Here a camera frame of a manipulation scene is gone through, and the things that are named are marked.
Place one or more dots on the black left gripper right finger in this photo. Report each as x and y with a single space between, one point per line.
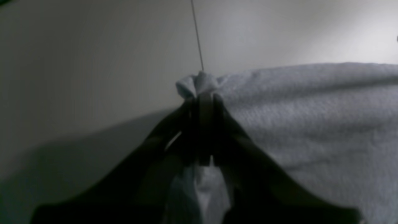
260 190

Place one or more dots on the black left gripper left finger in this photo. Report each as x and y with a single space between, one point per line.
136 191

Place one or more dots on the grey T-shirt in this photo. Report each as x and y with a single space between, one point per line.
332 127

